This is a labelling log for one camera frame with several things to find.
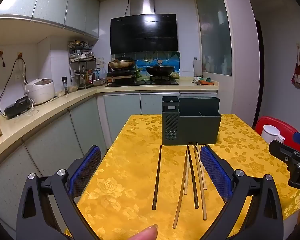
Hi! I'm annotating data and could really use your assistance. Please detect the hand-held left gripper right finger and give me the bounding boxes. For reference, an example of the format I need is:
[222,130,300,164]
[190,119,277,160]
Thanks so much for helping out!
[199,145,284,240]

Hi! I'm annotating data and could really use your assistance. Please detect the red plastic chair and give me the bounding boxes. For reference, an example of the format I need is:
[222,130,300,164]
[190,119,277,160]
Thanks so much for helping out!
[255,116,299,144]

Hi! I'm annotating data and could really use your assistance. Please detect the white rice cooker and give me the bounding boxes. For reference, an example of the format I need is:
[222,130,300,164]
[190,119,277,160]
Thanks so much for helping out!
[25,78,55,105]

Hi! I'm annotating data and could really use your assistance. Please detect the black wok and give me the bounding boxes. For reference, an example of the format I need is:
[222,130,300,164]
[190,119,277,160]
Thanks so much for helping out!
[145,64,176,77]

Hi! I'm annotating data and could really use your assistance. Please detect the orange cutting board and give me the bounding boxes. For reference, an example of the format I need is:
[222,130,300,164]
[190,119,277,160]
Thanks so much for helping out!
[191,76,214,85]

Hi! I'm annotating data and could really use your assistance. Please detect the black glass cooktop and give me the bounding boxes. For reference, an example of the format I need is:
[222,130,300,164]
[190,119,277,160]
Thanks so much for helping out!
[105,79,179,88]

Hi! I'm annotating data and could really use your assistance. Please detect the black sandwich maker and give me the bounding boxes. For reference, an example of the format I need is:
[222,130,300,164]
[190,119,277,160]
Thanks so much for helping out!
[4,97,32,118]

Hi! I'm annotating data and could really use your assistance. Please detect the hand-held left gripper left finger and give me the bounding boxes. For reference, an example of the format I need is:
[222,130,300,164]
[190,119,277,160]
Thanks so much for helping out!
[16,145,109,240]

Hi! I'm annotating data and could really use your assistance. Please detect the light bamboo chopstick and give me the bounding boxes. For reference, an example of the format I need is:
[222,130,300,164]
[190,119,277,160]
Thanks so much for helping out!
[172,150,188,229]
[184,155,190,195]
[196,142,207,190]

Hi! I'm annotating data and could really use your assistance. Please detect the black glass range hood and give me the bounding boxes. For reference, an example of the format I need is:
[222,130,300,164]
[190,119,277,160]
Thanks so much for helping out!
[110,0,178,55]

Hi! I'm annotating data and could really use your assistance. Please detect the white plastic bottle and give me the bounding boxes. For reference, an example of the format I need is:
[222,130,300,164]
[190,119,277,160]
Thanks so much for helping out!
[192,57,203,77]

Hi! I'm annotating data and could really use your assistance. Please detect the yellow floral tablecloth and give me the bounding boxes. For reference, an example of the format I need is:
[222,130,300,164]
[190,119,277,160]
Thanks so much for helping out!
[65,114,300,240]

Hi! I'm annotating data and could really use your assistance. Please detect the black power cable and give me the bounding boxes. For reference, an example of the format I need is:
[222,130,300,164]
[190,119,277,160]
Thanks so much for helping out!
[0,55,6,119]

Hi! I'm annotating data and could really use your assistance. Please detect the frosted glass partition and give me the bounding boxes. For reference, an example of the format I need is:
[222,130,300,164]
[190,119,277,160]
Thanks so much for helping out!
[195,0,233,77]

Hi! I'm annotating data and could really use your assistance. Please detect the blue seaside tile mural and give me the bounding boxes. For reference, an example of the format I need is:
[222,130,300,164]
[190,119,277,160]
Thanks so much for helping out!
[112,51,180,79]

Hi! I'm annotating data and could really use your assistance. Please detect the dark grey utensil holder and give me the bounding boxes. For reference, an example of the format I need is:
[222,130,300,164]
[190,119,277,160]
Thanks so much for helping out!
[162,96,222,146]

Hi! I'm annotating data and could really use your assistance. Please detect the pale green upper cabinets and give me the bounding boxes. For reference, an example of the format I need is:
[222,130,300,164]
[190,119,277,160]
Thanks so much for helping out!
[0,0,100,39]

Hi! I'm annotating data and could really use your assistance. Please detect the red hanging pouch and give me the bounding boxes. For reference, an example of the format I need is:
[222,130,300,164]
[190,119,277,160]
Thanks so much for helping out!
[291,55,300,88]

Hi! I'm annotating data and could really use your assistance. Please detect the black induction cooker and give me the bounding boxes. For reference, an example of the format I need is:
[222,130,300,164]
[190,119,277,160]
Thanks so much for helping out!
[106,70,136,80]

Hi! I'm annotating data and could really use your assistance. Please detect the black pepper grinder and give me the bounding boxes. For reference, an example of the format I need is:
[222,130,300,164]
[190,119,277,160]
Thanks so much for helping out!
[61,77,69,95]

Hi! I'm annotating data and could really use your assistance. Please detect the golden pan with lid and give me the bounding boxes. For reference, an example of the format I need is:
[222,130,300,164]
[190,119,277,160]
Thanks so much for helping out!
[108,57,137,71]

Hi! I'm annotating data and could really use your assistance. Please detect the beige kitchen countertop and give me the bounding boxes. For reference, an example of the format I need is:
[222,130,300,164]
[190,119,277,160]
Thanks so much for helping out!
[0,79,219,159]

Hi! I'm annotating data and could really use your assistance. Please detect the dark wooden chopstick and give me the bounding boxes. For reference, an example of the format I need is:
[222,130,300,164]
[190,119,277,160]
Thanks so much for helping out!
[152,145,162,210]
[187,145,199,209]

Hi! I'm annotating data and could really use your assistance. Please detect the person's left hand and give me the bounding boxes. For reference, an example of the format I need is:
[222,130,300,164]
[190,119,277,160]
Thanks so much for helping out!
[133,224,159,240]

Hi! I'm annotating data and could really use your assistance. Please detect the metal spice rack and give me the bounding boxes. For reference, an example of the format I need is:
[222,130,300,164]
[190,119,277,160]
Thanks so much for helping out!
[69,41,97,89]

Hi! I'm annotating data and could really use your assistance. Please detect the white electric kettle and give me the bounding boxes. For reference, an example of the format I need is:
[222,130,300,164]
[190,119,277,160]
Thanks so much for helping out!
[261,125,285,144]

